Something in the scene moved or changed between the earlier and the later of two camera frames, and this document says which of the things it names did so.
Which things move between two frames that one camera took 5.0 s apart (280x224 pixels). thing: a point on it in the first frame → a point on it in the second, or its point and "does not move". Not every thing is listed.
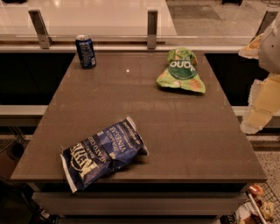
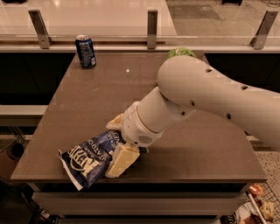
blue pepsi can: x=86 y=51 does not move
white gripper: x=270 y=49 → x=135 y=126
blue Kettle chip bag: x=111 y=149 does not move
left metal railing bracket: x=45 y=39 does not move
